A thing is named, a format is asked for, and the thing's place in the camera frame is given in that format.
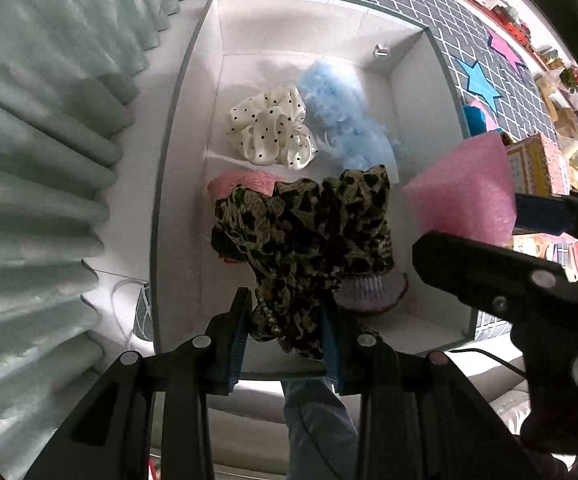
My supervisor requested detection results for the pink sponge with holes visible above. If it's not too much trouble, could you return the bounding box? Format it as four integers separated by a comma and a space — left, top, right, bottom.
403, 132, 517, 246

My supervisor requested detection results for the dark striped knitted hat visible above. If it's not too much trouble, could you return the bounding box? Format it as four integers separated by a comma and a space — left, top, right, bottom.
333, 269, 408, 315

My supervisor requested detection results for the leopard print scrunchie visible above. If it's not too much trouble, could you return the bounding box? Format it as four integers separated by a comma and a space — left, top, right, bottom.
211, 165, 394, 360

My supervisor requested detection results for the blue mesh cloth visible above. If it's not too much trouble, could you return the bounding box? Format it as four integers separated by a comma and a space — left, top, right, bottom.
462, 105, 487, 136

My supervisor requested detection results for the pink and black sock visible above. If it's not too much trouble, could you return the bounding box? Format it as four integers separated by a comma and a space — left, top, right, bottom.
206, 169, 283, 204

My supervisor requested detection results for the white polka dot scrunchie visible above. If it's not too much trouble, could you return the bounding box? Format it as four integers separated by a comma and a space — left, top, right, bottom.
226, 84, 318, 170

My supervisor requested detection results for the light blue fluffy cloth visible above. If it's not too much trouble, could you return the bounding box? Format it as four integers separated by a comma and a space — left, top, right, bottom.
298, 61, 400, 181

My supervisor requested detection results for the pink sponge block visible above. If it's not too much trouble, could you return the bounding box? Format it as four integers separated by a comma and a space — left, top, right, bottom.
469, 99, 499, 131

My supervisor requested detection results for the pink patterned tissue box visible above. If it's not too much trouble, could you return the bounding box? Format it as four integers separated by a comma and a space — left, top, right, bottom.
506, 133, 571, 197

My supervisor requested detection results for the white floral tissue box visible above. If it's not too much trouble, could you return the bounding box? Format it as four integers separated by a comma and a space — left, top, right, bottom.
508, 233, 578, 282

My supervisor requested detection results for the grey checkered star tablecloth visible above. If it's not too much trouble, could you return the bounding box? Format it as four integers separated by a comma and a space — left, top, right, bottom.
218, 0, 560, 141

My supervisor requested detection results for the white open storage box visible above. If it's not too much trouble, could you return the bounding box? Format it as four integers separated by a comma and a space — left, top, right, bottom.
149, 0, 480, 380

